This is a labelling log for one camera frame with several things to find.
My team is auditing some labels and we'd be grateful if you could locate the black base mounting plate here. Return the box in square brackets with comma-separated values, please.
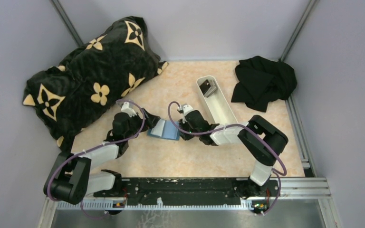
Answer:
[93, 178, 279, 206]

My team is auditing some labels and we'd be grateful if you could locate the black flower-patterned pillow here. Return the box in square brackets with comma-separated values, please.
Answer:
[23, 16, 168, 152]

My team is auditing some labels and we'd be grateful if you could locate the black cloth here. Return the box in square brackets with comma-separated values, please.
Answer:
[231, 56, 298, 113]

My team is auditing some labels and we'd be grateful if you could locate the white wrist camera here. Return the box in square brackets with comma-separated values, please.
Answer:
[178, 104, 194, 116]
[121, 102, 137, 117]

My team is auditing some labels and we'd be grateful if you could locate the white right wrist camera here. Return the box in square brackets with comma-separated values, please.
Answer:
[178, 104, 194, 116]

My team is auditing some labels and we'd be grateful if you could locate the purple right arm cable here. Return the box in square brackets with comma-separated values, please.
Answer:
[167, 101, 288, 217]

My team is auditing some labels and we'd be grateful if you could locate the aluminium front rail frame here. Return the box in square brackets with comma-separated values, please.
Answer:
[38, 177, 342, 228]

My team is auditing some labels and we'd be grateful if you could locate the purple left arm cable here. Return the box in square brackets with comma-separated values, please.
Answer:
[45, 99, 147, 219]

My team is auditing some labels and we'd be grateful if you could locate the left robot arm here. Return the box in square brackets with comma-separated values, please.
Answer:
[43, 109, 161, 205]

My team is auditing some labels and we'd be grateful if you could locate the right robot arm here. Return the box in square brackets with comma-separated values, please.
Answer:
[178, 110, 288, 186]

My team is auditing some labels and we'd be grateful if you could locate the blue leather card holder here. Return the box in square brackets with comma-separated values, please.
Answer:
[148, 119, 180, 141]

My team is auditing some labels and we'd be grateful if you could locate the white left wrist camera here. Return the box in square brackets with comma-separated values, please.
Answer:
[121, 102, 137, 117]

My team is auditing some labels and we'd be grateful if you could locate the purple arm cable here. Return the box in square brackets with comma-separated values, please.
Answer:
[45, 99, 147, 219]
[167, 101, 288, 217]

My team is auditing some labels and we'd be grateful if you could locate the white oblong plastic bin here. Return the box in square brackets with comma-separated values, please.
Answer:
[196, 75, 239, 125]

